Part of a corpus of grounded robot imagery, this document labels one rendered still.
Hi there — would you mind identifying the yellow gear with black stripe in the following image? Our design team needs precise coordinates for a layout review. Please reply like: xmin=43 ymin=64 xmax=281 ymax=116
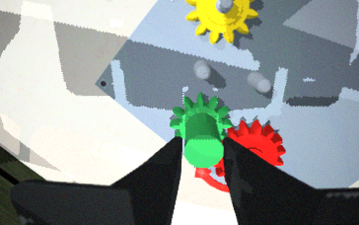
xmin=185 ymin=0 xmax=258 ymax=43

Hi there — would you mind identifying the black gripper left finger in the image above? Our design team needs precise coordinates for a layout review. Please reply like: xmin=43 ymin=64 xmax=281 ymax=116
xmin=10 ymin=136 xmax=182 ymax=225

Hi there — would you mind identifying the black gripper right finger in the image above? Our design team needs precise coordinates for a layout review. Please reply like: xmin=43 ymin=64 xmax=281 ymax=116
xmin=222 ymin=137 xmax=359 ymax=225

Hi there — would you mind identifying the red curved arrow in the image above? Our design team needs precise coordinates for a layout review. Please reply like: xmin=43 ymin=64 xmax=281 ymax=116
xmin=195 ymin=167 xmax=229 ymax=192

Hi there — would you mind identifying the red gear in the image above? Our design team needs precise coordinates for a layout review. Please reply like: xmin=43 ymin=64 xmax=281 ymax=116
xmin=214 ymin=120 xmax=286 ymax=182

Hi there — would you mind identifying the green gear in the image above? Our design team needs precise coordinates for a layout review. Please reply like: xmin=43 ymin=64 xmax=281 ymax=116
xmin=170 ymin=92 xmax=232 ymax=168

